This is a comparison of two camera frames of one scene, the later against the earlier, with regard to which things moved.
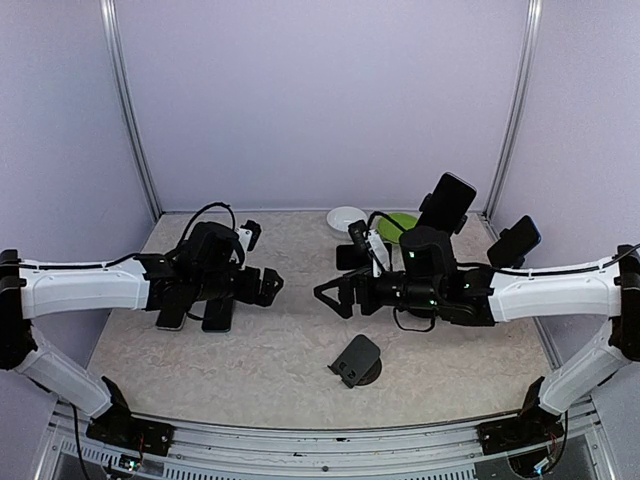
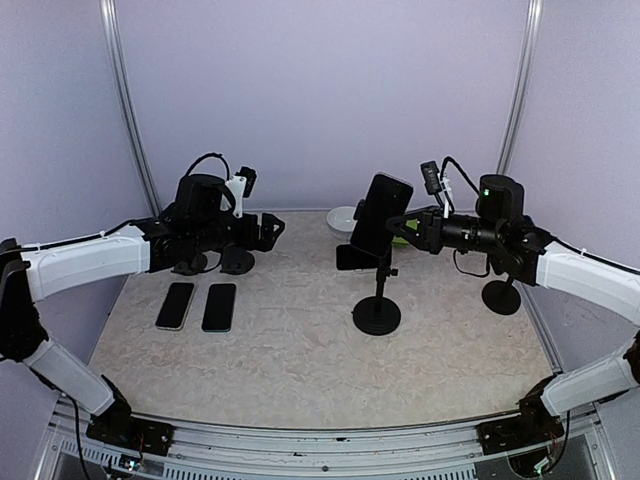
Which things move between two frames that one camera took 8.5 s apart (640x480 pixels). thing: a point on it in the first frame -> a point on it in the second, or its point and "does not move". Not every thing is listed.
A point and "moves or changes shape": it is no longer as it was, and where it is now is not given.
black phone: (448, 203) -> (385, 196)
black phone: (217, 316) does not move
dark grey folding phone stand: (358, 363) moves or changes shape
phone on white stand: (352, 257) does not move
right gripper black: (348, 282) -> (429, 233)
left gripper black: (267, 293) -> (267, 238)
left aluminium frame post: (109, 16) does not move
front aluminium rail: (576, 442) does not move
